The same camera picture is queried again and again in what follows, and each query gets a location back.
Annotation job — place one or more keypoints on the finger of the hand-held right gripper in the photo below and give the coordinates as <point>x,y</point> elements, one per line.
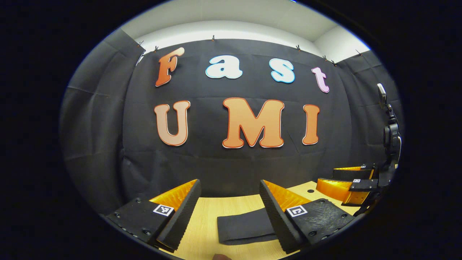
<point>362,185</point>
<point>352,174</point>

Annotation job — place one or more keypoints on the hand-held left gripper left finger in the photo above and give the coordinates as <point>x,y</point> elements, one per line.
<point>182,216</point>

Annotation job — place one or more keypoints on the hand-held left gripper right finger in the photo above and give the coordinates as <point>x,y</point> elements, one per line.
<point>276,216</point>

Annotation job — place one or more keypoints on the dark grey jeans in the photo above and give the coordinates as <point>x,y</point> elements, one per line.
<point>245,225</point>

